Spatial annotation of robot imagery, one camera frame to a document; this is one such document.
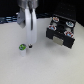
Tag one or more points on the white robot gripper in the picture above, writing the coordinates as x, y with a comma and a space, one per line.
27, 16

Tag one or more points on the black kcup holder drawer box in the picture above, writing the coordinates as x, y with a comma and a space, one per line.
61, 31

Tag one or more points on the white kcup with green lid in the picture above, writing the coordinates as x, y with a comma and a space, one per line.
22, 49

